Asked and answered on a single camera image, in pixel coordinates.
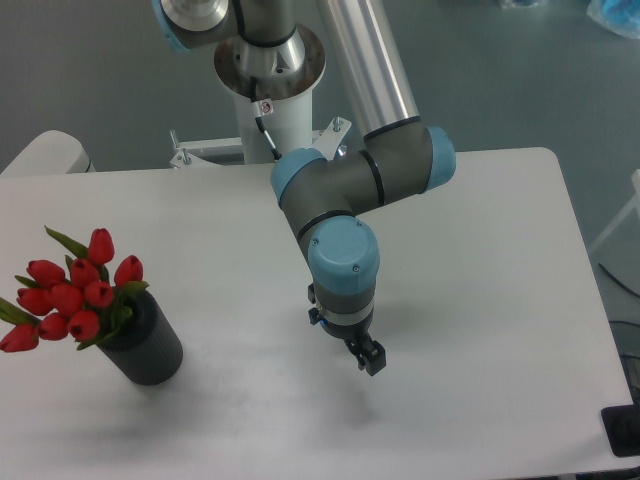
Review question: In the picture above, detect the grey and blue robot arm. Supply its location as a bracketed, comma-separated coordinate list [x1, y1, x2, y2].
[152, 1, 456, 374]

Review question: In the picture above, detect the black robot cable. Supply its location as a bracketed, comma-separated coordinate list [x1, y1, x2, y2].
[248, 74, 284, 163]

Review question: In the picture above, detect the white metal base frame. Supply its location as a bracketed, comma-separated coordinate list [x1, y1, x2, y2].
[169, 117, 353, 169]

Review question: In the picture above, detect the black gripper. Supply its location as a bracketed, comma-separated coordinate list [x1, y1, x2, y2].
[307, 283, 386, 376]

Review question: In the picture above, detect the white furniture at right edge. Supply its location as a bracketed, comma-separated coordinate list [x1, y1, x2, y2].
[587, 170, 639, 256]

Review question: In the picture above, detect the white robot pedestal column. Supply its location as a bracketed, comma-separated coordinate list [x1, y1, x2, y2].
[214, 24, 326, 164]

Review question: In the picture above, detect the white rounded chair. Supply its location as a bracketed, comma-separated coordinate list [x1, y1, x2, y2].
[1, 130, 96, 178]

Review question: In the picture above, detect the red tulip bouquet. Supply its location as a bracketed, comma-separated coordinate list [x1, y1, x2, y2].
[1, 227, 148, 353]

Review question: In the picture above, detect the black cable on floor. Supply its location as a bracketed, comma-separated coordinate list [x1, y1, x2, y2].
[597, 262, 640, 296]

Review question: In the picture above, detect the dark grey ribbed vase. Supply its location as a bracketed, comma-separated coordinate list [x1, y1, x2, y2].
[98, 291, 183, 386]

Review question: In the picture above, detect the black device at table edge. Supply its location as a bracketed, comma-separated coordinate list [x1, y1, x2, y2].
[601, 405, 639, 458]

